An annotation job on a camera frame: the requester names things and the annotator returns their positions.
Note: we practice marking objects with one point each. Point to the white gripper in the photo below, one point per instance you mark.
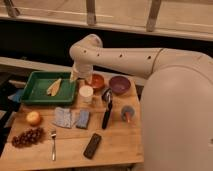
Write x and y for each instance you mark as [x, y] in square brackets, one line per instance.
[83, 71]

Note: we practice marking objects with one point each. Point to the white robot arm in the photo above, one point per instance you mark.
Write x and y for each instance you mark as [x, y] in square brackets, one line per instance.
[177, 101]

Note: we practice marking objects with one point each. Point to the red bowl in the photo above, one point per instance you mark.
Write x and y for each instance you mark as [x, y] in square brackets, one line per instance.
[98, 81]

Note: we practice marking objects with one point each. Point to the purple bowl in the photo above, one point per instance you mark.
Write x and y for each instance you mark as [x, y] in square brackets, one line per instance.
[119, 84]

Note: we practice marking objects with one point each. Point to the white cup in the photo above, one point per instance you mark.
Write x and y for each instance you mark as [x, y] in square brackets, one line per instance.
[86, 92]

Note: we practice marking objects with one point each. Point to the blue sponge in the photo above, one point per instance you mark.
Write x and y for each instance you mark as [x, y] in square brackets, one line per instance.
[83, 119]

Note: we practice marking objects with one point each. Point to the light blue crumpled cloth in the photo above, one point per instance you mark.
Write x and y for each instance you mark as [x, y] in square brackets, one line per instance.
[62, 117]

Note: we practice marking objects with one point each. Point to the green plastic tray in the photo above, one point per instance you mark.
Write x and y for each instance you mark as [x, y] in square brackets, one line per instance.
[39, 81]

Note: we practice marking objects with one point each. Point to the small blue grey cup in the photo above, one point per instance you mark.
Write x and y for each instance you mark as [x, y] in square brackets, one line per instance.
[127, 112]

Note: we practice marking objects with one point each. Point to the yellow red apple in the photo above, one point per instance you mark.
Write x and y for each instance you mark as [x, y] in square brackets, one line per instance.
[33, 118]

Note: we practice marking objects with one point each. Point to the silver fork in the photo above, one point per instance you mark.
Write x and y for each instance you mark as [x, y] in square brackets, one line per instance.
[53, 136]

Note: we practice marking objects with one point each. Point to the black remote control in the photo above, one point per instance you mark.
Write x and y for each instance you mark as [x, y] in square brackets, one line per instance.
[92, 146]

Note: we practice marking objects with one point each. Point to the blue object beside table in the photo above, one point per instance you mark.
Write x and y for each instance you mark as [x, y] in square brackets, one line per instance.
[16, 97]

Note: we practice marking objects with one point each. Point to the bunch of red grapes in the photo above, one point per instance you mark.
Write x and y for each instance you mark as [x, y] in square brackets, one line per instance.
[28, 138]

